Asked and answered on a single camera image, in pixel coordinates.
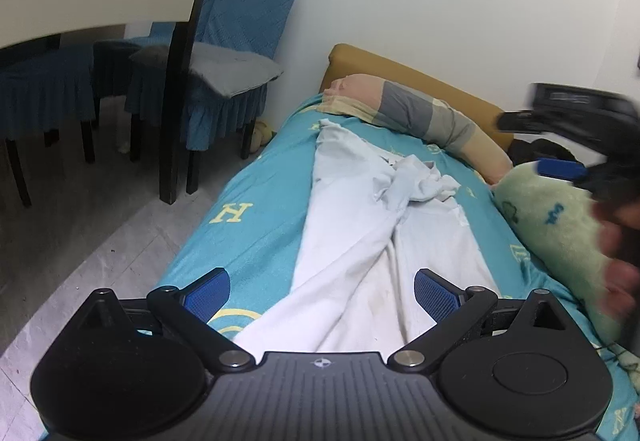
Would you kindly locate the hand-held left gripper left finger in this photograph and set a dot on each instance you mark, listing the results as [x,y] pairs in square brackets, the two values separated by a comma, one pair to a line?
[205,296]

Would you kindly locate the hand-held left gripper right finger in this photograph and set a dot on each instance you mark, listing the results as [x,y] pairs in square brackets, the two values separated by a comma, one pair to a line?
[437,295]

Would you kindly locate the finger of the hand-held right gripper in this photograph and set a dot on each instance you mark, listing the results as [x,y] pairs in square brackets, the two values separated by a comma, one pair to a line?
[560,168]
[515,121]

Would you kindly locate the white shirt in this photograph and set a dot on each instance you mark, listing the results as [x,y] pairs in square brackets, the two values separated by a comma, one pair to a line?
[360,241]

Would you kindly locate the person's right hand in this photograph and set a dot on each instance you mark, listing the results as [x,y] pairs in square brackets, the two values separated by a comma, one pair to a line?
[620,266]

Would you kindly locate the dark cloth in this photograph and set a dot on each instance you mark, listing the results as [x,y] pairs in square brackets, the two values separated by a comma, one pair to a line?
[545,151]

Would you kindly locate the green plush blanket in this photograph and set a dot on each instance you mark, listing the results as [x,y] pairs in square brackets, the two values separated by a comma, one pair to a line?
[550,221]

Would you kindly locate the bed with teal sheet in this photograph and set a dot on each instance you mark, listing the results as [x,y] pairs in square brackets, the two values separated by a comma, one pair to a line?
[250,221]

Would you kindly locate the beige and grey pillow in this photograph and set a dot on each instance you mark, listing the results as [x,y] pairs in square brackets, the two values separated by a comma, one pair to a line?
[415,111]

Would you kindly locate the tan headboard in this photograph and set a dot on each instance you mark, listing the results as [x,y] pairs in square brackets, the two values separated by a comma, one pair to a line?
[425,76]

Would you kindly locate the yellow plush toy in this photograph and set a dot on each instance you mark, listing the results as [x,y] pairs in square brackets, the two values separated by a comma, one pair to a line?
[260,136]

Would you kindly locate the grey seat cushion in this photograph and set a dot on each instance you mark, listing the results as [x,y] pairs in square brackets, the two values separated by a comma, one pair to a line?
[220,68]

